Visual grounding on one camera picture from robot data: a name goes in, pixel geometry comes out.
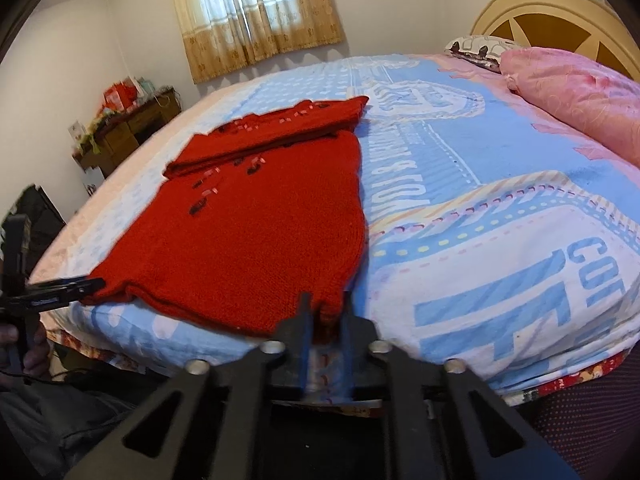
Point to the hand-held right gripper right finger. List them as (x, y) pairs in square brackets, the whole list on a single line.
[(357, 345)]

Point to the cream wooden headboard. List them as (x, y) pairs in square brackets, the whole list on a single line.
[(545, 5)]

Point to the red gift box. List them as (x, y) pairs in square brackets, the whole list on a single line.
[(120, 96)]

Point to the red knitted sweater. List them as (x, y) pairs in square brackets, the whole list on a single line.
[(250, 240)]

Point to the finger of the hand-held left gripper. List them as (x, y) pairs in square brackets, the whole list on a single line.
[(70, 292)]

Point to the brown wooden desk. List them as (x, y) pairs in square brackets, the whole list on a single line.
[(120, 140)]

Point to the wide beige floral curtain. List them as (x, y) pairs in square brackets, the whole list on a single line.
[(250, 10)]

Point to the bed with printed sheet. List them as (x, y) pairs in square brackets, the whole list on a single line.
[(475, 185)]

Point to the grey patterned pillow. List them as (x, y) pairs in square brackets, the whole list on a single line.
[(475, 47)]

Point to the black suitcase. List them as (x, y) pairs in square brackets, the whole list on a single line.
[(42, 220)]

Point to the person's left hand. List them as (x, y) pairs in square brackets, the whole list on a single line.
[(37, 355)]

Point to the white paper bag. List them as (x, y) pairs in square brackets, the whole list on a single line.
[(93, 180)]

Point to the pink pillow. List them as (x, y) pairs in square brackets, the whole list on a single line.
[(570, 90)]

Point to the person's grey trousers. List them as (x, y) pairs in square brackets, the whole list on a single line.
[(75, 425)]

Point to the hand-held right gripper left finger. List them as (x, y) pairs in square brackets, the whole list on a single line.
[(305, 355)]

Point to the white card box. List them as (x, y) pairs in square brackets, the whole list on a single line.
[(76, 131)]

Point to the dark dotted cloth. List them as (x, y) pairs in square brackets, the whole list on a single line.
[(585, 410)]

